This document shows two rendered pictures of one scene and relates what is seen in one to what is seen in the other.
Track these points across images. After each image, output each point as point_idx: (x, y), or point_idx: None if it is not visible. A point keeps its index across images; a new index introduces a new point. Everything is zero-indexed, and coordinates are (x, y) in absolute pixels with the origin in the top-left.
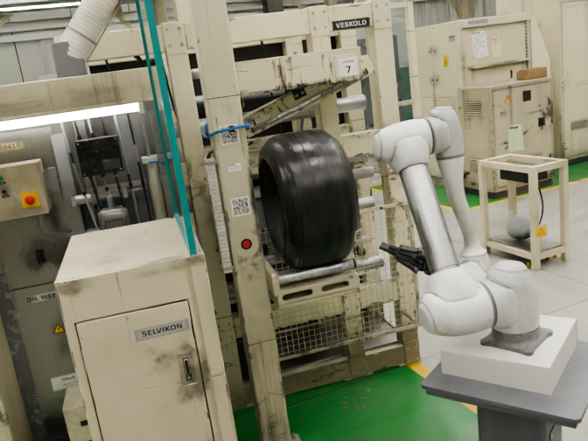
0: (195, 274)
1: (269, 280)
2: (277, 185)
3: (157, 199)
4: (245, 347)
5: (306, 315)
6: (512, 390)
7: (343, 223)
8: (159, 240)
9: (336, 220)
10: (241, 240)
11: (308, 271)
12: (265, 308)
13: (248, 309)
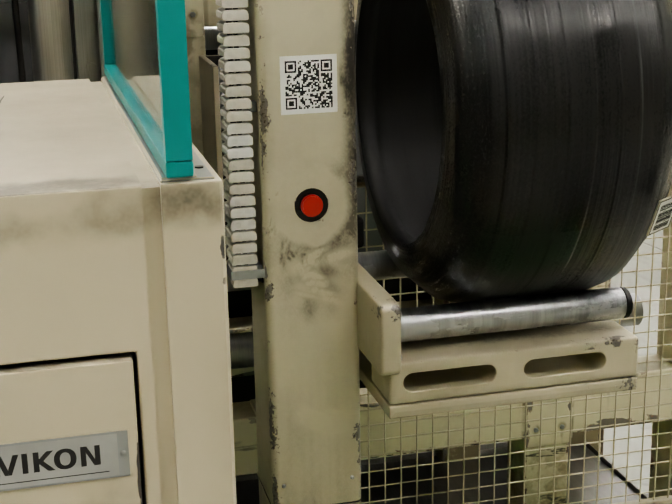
0: (177, 258)
1: (371, 324)
2: (438, 26)
3: (52, 35)
4: None
5: (432, 435)
6: None
7: (631, 171)
8: (47, 128)
9: (612, 159)
10: (296, 190)
11: (489, 311)
12: (342, 407)
13: (293, 404)
